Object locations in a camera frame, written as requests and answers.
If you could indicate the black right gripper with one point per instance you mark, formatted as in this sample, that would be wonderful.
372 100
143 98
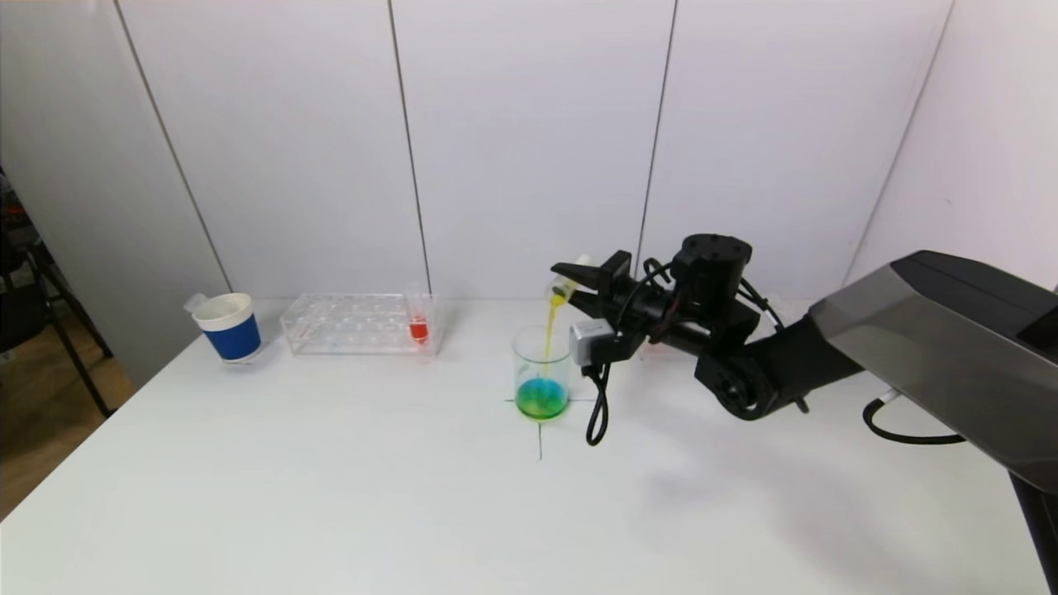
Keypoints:
616 275

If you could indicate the yellow pigment test tube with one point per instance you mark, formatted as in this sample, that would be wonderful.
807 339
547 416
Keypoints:
564 289

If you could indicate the blue pigment test tube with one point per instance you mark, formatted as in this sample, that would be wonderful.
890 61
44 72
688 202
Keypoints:
195 302

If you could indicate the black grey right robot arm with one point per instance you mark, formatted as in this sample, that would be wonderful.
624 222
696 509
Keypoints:
950 355

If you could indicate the clear glass beaker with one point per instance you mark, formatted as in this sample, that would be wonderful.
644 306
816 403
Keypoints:
541 401

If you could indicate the red pigment test tube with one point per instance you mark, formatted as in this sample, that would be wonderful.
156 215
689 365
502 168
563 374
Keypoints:
418 331

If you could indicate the clear acrylic test tube rack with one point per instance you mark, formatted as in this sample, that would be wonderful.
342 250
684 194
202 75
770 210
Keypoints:
355 326
792 314

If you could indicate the blue white paper cup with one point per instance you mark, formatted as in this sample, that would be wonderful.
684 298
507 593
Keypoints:
233 339

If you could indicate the black background stand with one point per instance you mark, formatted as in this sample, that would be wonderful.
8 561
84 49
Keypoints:
21 314

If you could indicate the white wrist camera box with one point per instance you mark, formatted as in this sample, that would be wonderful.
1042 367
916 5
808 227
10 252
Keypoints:
591 343

